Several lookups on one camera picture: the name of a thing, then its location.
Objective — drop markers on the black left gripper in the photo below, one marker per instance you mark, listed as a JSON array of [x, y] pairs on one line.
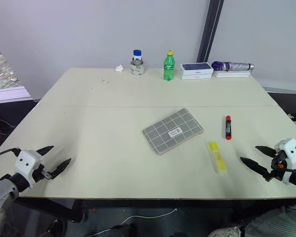
[[40, 174]]

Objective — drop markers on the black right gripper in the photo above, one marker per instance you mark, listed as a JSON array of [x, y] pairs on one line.
[[277, 166]]

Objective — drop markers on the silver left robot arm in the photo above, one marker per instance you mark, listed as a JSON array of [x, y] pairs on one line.
[[0, 192]]

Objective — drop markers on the grey checked pouch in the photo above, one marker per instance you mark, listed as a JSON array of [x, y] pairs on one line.
[[172, 130]]

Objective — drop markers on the yellow highlighter pen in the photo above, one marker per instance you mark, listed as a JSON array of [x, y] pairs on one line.
[[217, 156]]

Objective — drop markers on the red and black marker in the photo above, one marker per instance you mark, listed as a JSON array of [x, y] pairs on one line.
[[227, 127]]

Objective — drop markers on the grey striped trouser leg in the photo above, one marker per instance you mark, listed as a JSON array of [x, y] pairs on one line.
[[278, 221]]

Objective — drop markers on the dark shoe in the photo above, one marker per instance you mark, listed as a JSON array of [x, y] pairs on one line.
[[56, 228]]

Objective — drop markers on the white sneaker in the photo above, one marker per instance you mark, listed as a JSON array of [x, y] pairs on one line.
[[224, 232]]

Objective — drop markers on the flat white box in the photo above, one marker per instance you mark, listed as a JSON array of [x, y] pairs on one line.
[[232, 74]]

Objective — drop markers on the window with grey sill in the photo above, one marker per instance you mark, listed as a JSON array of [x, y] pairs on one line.
[[3, 76]]

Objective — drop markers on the purple folded umbrella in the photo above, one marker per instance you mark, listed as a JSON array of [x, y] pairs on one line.
[[230, 66]]

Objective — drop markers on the plain white phone box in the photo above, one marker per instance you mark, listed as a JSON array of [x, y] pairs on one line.
[[196, 76]]

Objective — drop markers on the white phone box blue print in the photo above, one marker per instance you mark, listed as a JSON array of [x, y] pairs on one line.
[[196, 67]]

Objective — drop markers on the crumpled white tissue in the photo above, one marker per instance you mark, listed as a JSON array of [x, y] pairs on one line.
[[119, 68]]

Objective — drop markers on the white printed tape roll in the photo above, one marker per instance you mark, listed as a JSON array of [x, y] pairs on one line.
[[137, 69]]

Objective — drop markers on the green plastic soda bottle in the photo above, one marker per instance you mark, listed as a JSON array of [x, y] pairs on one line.
[[169, 67]]

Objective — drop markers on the white bottle with blue cap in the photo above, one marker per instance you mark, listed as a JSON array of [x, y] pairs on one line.
[[137, 56]]

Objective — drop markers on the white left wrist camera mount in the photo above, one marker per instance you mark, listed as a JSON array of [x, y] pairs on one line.
[[25, 161]]

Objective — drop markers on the black table frame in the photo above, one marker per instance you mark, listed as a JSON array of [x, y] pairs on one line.
[[138, 203]]

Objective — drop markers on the dark vertical wall strip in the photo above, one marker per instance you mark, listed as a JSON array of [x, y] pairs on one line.
[[210, 29]]

